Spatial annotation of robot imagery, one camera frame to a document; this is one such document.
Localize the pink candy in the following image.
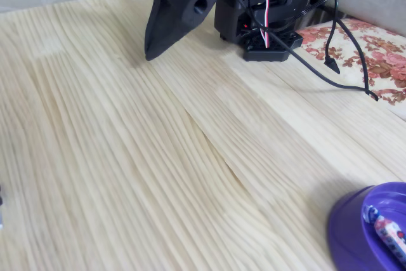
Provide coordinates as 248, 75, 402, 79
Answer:
362, 204, 406, 267

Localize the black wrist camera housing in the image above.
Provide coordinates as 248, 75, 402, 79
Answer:
181, 0, 219, 34

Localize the black cable with pointed plug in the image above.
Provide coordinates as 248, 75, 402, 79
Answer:
315, 0, 342, 76

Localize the thin black camera cable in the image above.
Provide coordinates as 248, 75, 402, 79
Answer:
201, 0, 380, 102

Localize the floral patterned cloth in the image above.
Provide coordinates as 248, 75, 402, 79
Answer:
294, 18, 406, 107

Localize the thick black power cable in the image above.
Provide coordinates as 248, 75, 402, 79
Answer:
309, 0, 371, 94

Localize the red white black servo wire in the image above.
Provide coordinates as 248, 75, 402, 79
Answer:
255, 0, 282, 48

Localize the black robot arm with base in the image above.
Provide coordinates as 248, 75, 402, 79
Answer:
196, 0, 318, 62

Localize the purple plastic bowl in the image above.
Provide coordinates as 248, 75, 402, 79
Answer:
327, 182, 406, 271

